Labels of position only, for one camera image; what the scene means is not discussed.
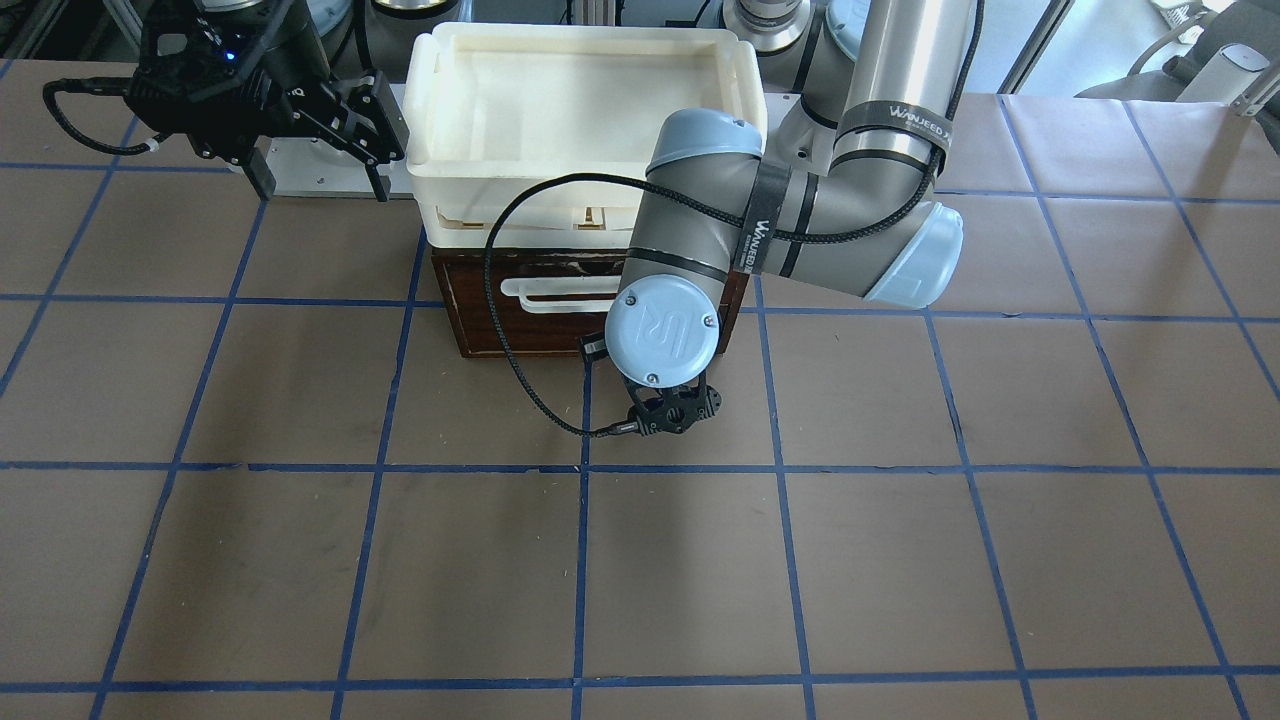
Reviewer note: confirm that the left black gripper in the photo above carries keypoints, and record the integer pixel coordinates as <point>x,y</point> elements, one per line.
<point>591,346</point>

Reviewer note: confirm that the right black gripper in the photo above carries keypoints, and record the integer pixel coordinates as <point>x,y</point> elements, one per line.
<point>283,72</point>

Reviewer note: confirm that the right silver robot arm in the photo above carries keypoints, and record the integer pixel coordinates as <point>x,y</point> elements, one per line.
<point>419,15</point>

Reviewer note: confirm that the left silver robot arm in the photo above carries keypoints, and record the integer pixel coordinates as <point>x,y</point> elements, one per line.
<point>715,204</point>

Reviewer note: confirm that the dark brown drawer cabinet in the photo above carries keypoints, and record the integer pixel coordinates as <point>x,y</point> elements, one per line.
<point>590,300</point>

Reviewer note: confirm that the white plastic tray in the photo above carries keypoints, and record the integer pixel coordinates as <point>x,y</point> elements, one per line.
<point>495,108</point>

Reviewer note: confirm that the brown paper table mat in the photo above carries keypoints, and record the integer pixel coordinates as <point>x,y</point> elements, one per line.
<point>246,473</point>

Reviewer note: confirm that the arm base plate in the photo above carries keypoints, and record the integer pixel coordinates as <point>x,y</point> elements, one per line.
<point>310,167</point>
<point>792,129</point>

